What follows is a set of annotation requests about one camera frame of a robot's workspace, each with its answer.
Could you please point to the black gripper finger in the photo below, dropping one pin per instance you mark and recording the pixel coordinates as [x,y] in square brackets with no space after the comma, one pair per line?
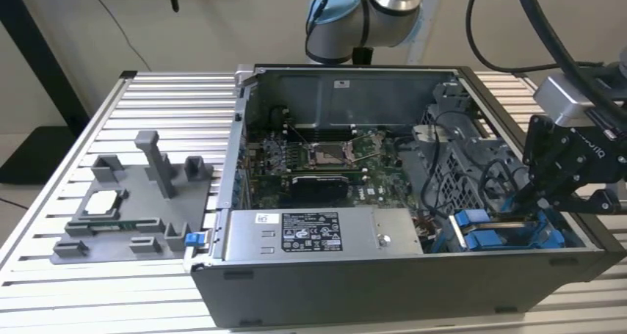
[563,187]
[536,143]

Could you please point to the hard disk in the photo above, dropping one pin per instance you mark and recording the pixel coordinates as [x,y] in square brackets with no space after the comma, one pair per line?
[472,216]

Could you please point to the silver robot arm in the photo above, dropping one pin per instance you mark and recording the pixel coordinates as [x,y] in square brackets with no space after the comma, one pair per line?
[391,3]

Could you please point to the metal disk bay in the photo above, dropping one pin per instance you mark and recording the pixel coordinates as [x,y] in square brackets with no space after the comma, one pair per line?
[574,236]

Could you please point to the empty blue disk carrier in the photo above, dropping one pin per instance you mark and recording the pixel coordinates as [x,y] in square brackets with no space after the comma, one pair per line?
[482,240]

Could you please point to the black RAM slot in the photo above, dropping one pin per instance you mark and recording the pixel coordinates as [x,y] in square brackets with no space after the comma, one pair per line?
[328,173]
[323,139]
[328,169]
[323,135]
[323,131]

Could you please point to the perforated metal drive cage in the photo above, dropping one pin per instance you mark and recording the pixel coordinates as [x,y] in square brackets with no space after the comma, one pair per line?
[455,180]

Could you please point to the green motherboard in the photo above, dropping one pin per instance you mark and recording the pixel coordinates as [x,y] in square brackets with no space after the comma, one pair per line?
[387,187]

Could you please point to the small black box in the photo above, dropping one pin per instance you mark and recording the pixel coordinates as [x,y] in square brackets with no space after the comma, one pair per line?
[363,55]

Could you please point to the CPU socket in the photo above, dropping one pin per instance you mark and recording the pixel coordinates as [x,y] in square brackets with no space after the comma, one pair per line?
[326,156]

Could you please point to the black graphics card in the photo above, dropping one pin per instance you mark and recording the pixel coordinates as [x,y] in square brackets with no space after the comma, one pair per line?
[318,191]

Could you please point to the thin metal locking lever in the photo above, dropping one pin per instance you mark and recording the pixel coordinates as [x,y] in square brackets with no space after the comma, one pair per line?
[296,132]

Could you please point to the dark grey PC case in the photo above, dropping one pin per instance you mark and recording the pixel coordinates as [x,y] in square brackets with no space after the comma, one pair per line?
[343,293]

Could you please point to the silver power supply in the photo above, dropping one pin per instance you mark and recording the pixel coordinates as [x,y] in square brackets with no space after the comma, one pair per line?
[244,235]

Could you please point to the blue plastic latch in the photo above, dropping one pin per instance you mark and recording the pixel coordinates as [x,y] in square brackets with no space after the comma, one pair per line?
[194,239]

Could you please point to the grey parts rack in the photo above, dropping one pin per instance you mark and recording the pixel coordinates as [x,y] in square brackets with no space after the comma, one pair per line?
[138,198]

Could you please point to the green RAM stick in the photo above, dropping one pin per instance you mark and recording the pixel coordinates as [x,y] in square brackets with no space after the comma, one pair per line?
[132,224]

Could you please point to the silver CPU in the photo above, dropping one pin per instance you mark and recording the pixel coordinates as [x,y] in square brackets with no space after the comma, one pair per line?
[103,202]

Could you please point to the black metal stand leg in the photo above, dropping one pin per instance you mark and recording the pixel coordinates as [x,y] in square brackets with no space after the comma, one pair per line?
[48,66]

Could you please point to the black flat base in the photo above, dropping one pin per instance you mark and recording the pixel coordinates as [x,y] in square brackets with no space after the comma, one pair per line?
[34,154]

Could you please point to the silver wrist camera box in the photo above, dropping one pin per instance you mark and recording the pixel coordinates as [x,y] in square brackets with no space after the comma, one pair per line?
[563,99]

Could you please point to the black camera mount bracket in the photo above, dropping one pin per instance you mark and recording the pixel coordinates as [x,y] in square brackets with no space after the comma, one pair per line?
[599,73]

